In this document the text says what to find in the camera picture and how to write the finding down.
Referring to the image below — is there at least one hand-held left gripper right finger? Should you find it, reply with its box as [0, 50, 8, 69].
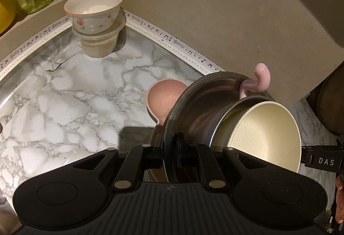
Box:
[176, 133, 283, 193]

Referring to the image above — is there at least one floral ceramic bowl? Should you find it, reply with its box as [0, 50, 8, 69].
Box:
[64, 0, 124, 34]

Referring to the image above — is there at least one yellow mug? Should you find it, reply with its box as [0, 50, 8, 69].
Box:
[0, 0, 17, 35]

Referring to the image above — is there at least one clear plastic container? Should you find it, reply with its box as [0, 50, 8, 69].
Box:
[72, 13, 126, 58]

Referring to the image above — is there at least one pink steel-lined bowl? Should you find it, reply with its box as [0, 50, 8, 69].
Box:
[188, 63, 272, 149]

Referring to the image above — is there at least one music note edge tape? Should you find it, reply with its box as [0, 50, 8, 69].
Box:
[0, 9, 226, 74]

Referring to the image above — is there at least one round wooden cutting board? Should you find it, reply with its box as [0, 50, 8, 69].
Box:
[306, 68, 344, 136]

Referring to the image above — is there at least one person's right hand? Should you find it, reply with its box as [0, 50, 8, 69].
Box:
[335, 174, 344, 225]

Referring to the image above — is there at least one pink bear-shaped plate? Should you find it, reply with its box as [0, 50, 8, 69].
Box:
[146, 78, 190, 184]

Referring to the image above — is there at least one cream bowl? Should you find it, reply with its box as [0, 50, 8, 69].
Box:
[210, 102, 302, 173]

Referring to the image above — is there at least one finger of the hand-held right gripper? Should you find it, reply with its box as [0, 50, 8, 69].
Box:
[300, 145, 316, 169]

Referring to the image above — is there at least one plain steel bowl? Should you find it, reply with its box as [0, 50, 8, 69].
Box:
[163, 71, 275, 182]

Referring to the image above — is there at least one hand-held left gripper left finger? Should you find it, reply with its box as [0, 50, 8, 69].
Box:
[62, 144, 164, 193]

